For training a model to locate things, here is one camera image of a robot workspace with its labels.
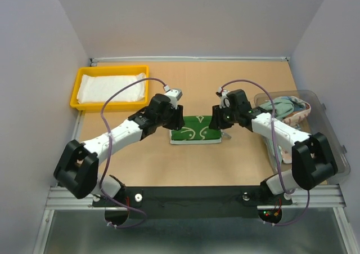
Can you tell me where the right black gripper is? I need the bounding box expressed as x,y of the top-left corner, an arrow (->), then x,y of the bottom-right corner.
208,103 -> 239,130

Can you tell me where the green frog pattern towel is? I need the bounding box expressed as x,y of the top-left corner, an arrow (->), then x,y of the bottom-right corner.
170,115 -> 231,145

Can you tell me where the white terry towel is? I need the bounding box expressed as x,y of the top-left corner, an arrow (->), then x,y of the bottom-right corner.
76,73 -> 146,104

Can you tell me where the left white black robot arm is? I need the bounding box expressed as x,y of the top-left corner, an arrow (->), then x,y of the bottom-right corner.
53,89 -> 185,206

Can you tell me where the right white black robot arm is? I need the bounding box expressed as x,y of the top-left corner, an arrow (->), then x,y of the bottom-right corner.
209,88 -> 338,203

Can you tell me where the yellow plastic tray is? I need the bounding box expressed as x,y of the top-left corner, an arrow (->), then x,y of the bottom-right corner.
70,65 -> 149,112

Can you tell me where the orange and green printed towel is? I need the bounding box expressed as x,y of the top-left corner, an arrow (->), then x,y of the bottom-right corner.
278,96 -> 312,164

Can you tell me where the clear plastic storage bin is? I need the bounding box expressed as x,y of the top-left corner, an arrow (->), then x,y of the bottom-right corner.
254,89 -> 352,186

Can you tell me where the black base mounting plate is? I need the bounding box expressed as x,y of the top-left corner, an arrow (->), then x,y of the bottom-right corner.
92,185 -> 293,220

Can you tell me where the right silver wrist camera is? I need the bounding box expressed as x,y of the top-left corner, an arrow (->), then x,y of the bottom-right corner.
216,87 -> 230,108

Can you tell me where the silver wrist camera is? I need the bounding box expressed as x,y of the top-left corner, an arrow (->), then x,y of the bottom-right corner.
164,86 -> 183,101
216,87 -> 230,108

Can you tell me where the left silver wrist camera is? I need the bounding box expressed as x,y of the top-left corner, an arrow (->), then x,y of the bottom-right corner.
164,86 -> 183,101

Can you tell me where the aluminium rail back edge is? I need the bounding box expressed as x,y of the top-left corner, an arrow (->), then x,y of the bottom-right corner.
89,56 -> 289,66

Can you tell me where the aluminium frame rail front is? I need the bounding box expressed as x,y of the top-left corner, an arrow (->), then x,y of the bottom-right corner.
45,185 -> 346,210

